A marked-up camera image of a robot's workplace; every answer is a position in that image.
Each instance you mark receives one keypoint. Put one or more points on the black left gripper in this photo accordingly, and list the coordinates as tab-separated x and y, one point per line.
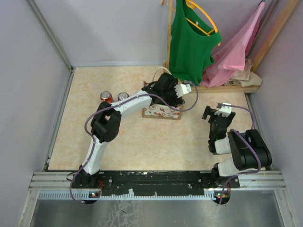
173	100

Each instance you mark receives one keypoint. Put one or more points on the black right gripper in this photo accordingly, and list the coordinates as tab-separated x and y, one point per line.
216	116

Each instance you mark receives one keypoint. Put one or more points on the purple can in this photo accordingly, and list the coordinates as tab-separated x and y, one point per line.
122	96

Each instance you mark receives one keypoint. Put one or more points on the red can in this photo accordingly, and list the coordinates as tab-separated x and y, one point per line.
106	96

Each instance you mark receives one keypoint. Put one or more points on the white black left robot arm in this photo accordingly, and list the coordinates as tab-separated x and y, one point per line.
105	123

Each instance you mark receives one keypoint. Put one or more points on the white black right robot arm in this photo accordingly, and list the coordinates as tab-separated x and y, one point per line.
249	153

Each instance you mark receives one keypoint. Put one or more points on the patterned canvas tote bag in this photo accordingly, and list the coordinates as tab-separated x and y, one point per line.
158	111

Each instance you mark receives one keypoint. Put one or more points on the beige cloth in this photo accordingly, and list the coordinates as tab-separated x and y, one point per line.
244	78

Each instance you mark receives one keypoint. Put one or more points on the green tank top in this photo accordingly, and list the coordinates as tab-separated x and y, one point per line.
190	48

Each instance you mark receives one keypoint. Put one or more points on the pink shirt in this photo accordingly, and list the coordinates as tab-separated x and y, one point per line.
231	57

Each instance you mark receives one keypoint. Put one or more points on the wooden clothes rack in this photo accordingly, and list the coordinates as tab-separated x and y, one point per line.
277	26

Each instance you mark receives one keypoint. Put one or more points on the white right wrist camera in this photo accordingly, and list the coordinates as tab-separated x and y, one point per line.
224	109

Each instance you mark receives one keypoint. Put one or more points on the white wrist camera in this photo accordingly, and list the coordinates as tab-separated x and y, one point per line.
182	89
224	109

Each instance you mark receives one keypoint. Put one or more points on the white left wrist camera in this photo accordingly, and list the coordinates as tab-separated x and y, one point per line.
182	89

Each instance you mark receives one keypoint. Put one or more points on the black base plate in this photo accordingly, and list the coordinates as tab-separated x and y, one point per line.
145	183

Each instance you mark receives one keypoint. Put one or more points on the aluminium rail frame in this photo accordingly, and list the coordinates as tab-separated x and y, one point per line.
55	184

